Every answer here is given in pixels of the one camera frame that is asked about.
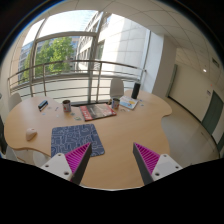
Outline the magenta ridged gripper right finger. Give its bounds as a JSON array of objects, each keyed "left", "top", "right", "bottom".
[{"left": 133, "top": 143, "right": 182, "bottom": 185}]

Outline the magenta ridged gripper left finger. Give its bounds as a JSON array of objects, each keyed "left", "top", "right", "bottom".
[{"left": 41, "top": 143, "right": 92, "bottom": 185}]

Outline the blue patterned mouse pad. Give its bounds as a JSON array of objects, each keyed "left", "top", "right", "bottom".
[{"left": 51, "top": 124, "right": 105, "bottom": 157}]

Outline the white computer mouse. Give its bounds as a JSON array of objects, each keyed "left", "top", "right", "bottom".
[{"left": 26, "top": 128, "right": 37, "bottom": 141}]

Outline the white chair near left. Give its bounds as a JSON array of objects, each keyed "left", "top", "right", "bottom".
[{"left": 6, "top": 147, "right": 50, "bottom": 167}]

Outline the white chair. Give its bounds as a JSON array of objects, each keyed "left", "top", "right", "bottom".
[
  {"left": 8, "top": 93, "right": 22, "bottom": 110},
  {"left": 110, "top": 78, "right": 124, "bottom": 98},
  {"left": 6, "top": 147, "right": 50, "bottom": 167}
]

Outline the red and black magazine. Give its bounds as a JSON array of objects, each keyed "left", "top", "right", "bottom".
[{"left": 80, "top": 103, "right": 117, "bottom": 121}]

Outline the light blue booklet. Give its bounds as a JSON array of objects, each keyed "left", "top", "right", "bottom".
[{"left": 120, "top": 96, "right": 138, "bottom": 110}]

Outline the black rectangular device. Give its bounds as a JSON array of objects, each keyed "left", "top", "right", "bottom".
[{"left": 38, "top": 100, "right": 48, "bottom": 111}]

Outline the green door right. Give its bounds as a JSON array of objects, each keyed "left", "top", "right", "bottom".
[{"left": 202, "top": 92, "right": 224, "bottom": 135}]

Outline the patterned mug right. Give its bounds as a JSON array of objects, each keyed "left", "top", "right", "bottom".
[{"left": 111, "top": 98, "right": 120, "bottom": 109}]

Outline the metal balcony railing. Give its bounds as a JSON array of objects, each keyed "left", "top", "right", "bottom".
[{"left": 8, "top": 60, "right": 146, "bottom": 102}]

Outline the white chair left side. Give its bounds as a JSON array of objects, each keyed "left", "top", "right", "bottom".
[{"left": 8, "top": 93, "right": 22, "bottom": 110}]

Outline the white chair far side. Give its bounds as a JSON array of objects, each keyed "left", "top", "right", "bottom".
[{"left": 110, "top": 78, "right": 124, "bottom": 98}]

